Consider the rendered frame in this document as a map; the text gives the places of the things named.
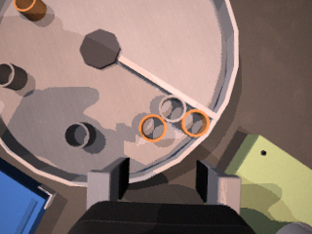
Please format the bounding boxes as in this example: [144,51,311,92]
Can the blue crate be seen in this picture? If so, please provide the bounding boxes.
[0,158,57,234]

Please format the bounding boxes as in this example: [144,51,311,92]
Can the bronze bushing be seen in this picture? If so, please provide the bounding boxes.
[14,0,47,21]
[138,114,167,142]
[179,109,210,137]

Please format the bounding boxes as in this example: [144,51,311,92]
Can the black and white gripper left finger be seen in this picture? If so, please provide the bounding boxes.
[87,157,130,210]

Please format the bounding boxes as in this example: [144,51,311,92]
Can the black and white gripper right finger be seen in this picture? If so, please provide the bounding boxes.
[196,160,242,215]

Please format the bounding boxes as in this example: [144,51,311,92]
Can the grey metal bushing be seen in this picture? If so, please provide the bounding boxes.
[0,61,27,91]
[63,122,97,149]
[159,95,186,123]

